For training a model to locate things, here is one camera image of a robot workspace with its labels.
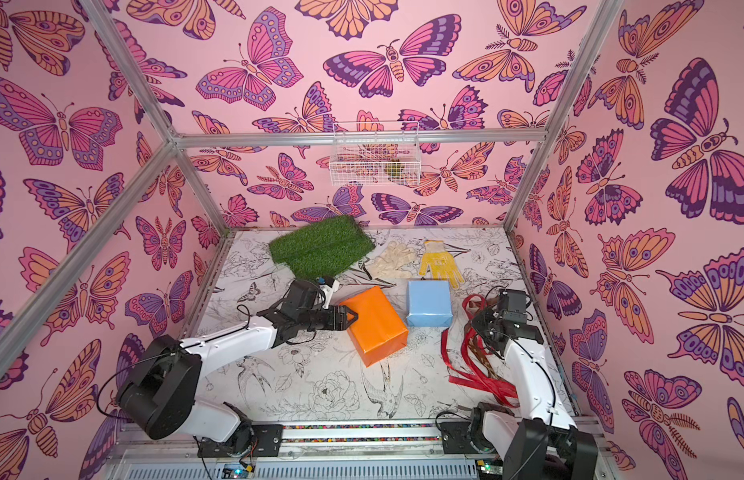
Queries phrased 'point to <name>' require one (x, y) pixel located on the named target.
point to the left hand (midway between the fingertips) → (353, 315)
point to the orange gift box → (379, 332)
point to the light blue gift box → (429, 303)
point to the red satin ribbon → (474, 306)
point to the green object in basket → (394, 169)
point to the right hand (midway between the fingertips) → (480, 320)
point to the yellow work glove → (441, 263)
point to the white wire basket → (375, 153)
